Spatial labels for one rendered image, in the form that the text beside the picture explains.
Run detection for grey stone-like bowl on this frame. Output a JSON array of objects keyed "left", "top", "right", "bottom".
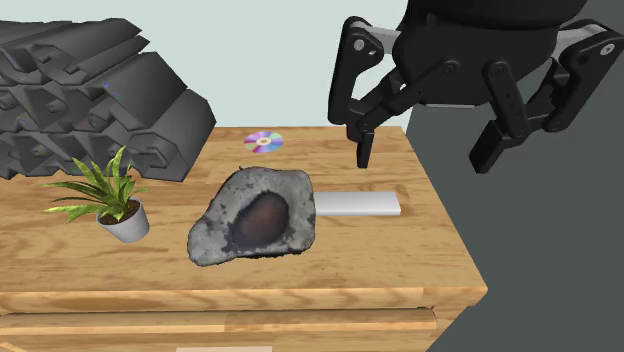
[{"left": 186, "top": 165, "right": 318, "bottom": 268}]

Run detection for dark grey stacked angular blocks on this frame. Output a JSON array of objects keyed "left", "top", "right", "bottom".
[{"left": 0, "top": 17, "right": 218, "bottom": 183}]

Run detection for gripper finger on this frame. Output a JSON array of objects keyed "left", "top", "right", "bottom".
[
  {"left": 327, "top": 15, "right": 460, "bottom": 170},
  {"left": 468, "top": 18, "right": 624, "bottom": 175}
]

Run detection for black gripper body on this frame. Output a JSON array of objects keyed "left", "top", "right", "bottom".
[{"left": 391, "top": 0, "right": 589, "bottom": 106}]

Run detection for wooden chest of drawers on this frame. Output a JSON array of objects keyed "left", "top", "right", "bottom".
[{"left": 0, "top": 125, "right": 489, "bottom": 352}]

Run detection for shiny rainbow disc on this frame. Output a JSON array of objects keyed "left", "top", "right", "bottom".
[{"left": 243, "top": 130, "right": 285, "bottom": 155}]

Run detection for white flat slab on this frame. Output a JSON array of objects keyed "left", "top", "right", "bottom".
[{"left": 313, "top": 190, "right": 403, "bottom": 218}]

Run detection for green plant in white pot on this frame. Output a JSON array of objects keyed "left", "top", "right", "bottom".
[{"left": 40, "top": 145, "right": 151, "bottom": 244}]

